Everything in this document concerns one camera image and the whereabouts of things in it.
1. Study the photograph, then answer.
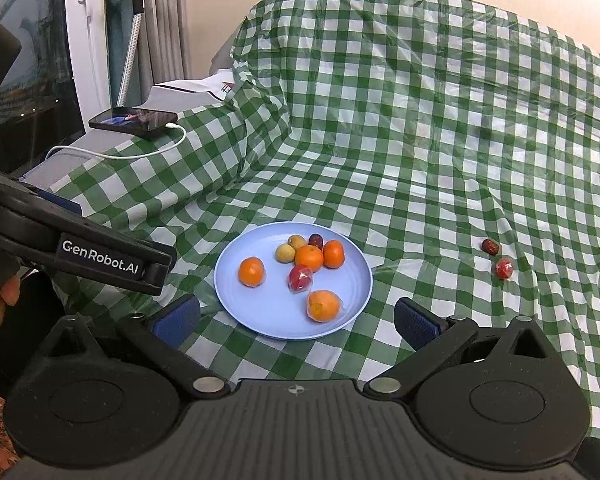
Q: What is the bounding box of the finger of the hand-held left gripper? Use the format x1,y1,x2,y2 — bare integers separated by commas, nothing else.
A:
32,187,83,217

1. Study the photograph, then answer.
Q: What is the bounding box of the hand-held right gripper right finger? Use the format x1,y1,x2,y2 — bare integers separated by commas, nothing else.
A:
362,297,558,401

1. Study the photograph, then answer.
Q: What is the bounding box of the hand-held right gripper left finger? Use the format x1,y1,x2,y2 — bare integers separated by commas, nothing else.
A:
30,294,233,401

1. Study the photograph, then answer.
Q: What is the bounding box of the light blue plate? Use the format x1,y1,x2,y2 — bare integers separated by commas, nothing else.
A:
214,221,374,342

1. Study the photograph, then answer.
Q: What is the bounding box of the orange tangerine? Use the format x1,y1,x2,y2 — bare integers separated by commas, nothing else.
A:
307,289,343,324
322,240,346,270
294,244,325,273
238,256,267,288

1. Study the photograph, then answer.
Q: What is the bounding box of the person's left hand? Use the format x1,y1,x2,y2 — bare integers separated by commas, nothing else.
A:
0,276,22,357

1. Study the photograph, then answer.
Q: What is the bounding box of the black smartphone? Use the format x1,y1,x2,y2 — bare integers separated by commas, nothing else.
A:
88,106,179,140

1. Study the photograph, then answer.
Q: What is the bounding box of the white printed bedding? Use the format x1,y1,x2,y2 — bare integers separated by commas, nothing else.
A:
145,67,237,111

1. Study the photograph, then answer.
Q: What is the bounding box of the green checked tablecloth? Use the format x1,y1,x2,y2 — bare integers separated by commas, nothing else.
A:
50,0,600,461

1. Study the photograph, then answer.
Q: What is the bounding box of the grey curtain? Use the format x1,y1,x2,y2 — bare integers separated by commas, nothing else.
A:
139,0,193,86

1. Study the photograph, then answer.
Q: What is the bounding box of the white charging cable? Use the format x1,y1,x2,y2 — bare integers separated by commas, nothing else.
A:
45,122,187,163

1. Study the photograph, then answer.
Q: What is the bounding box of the white window frame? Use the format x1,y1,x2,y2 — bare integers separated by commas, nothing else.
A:
62,0,112,133

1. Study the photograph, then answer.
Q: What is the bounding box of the pole with black handle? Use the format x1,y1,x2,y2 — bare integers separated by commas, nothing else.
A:
115,0,147,108

